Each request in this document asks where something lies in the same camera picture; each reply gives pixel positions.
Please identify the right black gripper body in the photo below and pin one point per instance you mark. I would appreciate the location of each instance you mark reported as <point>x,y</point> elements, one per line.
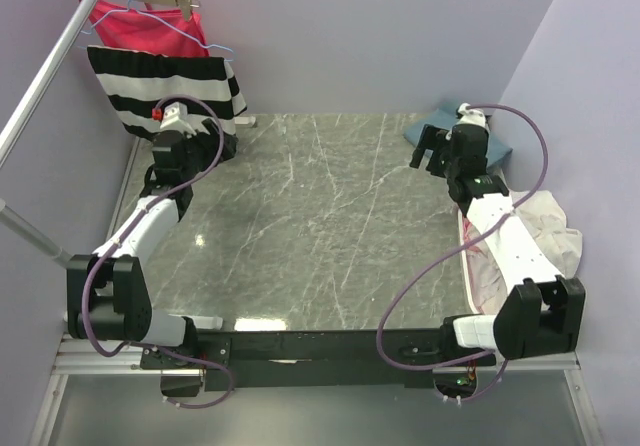
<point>451,168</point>

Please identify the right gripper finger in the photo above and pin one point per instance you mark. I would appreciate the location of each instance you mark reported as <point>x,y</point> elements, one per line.
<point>440,156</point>
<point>425,142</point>

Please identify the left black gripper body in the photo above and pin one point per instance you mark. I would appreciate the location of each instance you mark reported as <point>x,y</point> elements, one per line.
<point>199,152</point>

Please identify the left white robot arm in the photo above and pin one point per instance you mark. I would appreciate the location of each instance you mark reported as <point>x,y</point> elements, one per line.
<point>108,302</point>

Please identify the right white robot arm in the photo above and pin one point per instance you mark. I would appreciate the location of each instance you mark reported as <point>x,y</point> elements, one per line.
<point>543,310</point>

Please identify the folded blue t shirt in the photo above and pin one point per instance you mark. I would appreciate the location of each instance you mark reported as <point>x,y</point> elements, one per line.
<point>444,117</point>

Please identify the white laundry basket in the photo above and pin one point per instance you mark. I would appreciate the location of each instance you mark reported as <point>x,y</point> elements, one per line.
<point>465,266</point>

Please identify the black and white striped garment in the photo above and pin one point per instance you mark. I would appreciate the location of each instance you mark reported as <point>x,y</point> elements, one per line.
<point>135,82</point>

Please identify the white rack foot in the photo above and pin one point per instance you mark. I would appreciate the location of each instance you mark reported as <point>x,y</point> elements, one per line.
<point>245,120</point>

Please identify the pile of white clothes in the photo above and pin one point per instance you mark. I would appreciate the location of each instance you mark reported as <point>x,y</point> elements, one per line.
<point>547,223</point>

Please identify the pink red garment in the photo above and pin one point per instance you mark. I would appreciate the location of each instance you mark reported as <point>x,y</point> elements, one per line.
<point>162,32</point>

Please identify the silver clothes rack pole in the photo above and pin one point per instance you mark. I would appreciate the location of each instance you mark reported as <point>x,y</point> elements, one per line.
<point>19,119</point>

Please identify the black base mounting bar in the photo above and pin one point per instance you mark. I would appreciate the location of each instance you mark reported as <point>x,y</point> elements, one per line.
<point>327,358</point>

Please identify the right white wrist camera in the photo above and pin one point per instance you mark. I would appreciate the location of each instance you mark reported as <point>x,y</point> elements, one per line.
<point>468,115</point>

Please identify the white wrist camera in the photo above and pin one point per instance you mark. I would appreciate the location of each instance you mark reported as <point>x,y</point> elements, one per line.
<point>173,118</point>
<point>468,115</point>

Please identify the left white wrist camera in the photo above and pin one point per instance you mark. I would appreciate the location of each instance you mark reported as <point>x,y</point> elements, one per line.
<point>173,118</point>

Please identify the light blue wire hanger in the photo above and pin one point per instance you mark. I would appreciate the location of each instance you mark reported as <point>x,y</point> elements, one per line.
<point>227,53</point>

